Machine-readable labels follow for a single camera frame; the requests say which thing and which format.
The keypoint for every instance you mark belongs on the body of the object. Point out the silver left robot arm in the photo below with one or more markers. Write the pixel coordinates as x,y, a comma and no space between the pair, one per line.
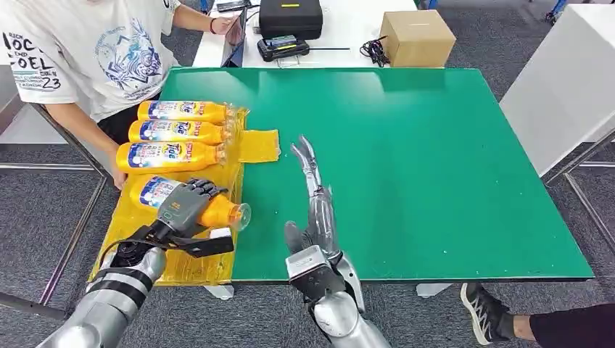
110,298

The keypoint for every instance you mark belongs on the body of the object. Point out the person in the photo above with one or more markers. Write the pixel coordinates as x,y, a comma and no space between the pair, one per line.
96,53
567,329

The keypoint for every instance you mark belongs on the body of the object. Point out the person's right hand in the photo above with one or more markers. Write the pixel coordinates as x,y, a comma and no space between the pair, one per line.
118,177

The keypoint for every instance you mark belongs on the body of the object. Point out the white side table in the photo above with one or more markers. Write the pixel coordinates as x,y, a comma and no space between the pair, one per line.
557,91

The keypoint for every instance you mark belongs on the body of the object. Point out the brown cardboard box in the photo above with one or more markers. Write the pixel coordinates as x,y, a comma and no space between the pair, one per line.
417,41

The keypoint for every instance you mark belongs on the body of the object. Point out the person's left hand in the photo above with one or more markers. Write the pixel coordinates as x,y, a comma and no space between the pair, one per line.
223,25

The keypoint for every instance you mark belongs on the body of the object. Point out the black white sneaker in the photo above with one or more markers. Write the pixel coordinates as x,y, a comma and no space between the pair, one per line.
485,314

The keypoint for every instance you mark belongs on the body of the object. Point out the grey metal-framed table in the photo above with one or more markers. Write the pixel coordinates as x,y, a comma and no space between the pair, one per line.
9,101

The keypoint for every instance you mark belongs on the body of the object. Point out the black handheld controller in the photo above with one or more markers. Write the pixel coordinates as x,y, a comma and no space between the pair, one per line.
283,48

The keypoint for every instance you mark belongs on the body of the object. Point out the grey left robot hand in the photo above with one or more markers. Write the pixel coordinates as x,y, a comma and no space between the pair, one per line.
185,209

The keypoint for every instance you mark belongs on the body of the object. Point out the orange drink bottle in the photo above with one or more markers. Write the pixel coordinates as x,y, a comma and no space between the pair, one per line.
149,192
178,131
163,157
182,111

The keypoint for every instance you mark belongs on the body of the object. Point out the black carrying case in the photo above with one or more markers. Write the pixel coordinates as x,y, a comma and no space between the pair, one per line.
290,19

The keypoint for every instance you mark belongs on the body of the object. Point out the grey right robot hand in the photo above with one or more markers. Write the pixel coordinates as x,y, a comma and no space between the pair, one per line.
322,216

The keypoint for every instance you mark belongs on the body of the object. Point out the white table foot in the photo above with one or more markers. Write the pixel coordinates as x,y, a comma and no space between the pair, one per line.
432,290
218,292

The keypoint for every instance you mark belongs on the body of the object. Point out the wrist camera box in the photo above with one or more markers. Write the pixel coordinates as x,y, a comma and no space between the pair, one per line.
312,278
211,246

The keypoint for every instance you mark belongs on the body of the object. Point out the blue chair base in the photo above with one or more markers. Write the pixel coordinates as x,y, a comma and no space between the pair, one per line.
555,12

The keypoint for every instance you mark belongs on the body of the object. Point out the green table mat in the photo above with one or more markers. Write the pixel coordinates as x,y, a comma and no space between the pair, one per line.
432,168

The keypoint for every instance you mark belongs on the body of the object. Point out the yellow plastic sheet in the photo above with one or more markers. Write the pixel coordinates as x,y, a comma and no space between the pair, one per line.
259,146

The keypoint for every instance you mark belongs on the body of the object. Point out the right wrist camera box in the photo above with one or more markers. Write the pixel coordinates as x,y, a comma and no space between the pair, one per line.
312,278

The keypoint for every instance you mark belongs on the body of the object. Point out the white desk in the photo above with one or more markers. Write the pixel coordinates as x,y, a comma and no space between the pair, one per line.
346,26

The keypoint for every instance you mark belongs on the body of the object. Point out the thin black stylus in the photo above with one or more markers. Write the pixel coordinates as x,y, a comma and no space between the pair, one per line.
330,48

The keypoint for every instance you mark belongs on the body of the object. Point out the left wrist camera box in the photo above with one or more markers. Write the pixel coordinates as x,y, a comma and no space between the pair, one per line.
211,246

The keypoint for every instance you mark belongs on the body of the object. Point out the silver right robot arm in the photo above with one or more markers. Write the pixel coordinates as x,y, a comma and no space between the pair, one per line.
346,326

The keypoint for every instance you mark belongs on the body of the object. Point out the dark phone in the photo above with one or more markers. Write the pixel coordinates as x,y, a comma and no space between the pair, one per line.
233,6

